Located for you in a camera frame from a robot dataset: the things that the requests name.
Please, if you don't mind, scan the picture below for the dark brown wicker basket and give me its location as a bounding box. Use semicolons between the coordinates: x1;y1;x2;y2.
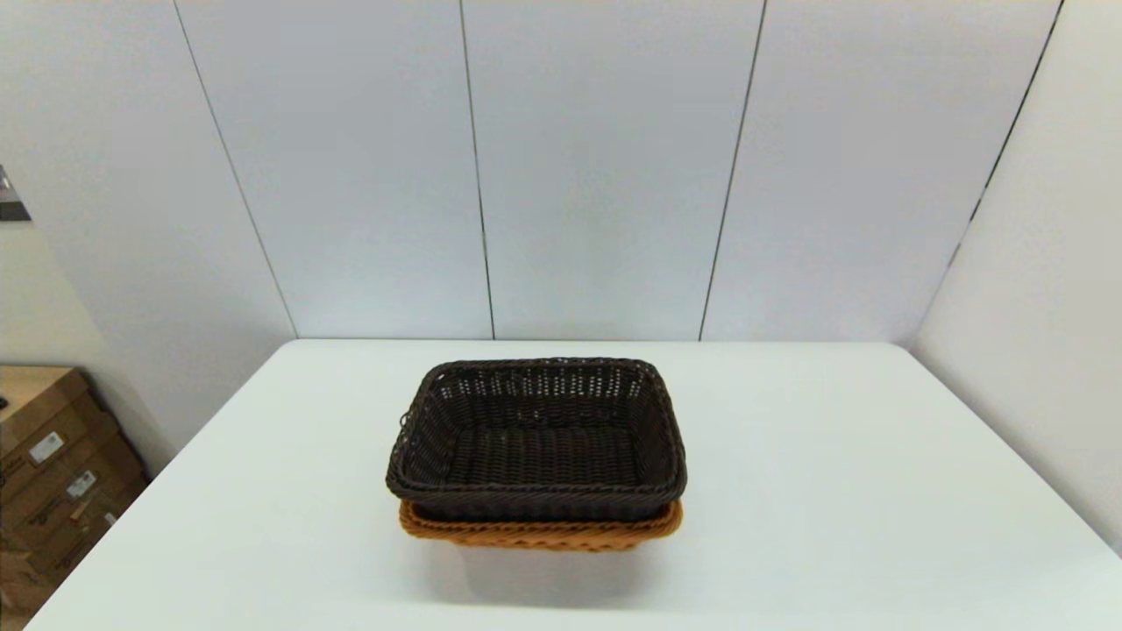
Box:
386;357;688;524

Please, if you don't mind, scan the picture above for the orange wicker basket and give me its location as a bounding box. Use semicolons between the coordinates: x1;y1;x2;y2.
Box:
399;500;683;553

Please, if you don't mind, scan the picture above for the brown cardboard box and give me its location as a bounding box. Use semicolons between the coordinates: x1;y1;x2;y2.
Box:
0;366;96;458
26;491;132;584
0;447;148;562
0;408;122;514
0;548;53;619

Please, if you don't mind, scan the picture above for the dark grey wall fixture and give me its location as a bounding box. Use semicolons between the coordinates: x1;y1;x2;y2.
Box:
0;167;32;222

